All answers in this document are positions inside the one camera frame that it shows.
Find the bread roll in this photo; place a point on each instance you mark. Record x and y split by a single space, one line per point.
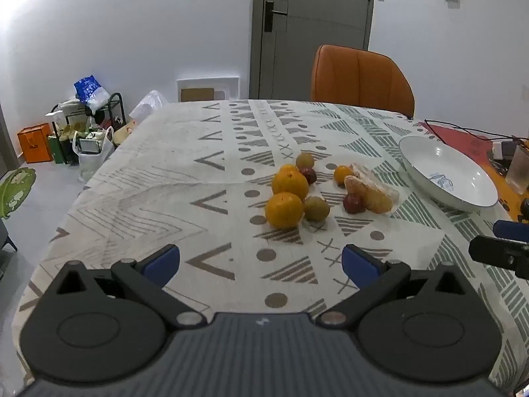
370 198

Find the white plastic bag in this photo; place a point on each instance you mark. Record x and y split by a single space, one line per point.
93 163

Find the grey furniture piece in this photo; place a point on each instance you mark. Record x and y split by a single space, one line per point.
3 235

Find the beige paper bag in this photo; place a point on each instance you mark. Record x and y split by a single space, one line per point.
124 133

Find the orange chair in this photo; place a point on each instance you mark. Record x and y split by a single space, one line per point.
359 78

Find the large orange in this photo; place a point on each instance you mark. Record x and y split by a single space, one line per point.
284 211
289 182

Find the red plum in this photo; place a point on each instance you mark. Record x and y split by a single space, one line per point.
352 204
310 175

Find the green brown kiwi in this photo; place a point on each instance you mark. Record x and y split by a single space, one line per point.
316 209
305 160

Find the red orange printed mat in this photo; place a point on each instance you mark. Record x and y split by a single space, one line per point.
454 140

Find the orange box on floor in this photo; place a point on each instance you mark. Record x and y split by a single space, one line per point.
35 144

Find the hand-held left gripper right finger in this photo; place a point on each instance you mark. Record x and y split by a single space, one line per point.
357 266

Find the blue plastic bag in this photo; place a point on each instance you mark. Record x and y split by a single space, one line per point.
89 91

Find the clear plastic cup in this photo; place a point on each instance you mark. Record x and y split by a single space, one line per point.
518 171

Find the green paper bag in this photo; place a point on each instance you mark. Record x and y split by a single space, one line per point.
57 151

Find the patterned tablecloth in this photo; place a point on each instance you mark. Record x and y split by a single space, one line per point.
186 215

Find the clear plastic bag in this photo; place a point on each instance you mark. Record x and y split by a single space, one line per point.
148 105

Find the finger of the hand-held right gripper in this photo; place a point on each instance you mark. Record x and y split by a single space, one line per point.
496 252
510 230

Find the white power adapter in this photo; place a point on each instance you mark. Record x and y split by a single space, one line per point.
502 149

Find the white plate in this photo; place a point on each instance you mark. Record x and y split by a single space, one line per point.
434 161

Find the grey door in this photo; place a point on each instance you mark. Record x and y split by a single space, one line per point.
322 8

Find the black metal rack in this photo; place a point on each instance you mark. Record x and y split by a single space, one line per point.
118 107

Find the small orange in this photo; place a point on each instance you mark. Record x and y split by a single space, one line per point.
342 175

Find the black round object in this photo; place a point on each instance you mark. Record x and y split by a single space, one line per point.
525 209

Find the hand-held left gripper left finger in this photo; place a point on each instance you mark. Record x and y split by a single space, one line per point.
163 260

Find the green cartoon cushion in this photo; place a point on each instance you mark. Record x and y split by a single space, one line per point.
16 190

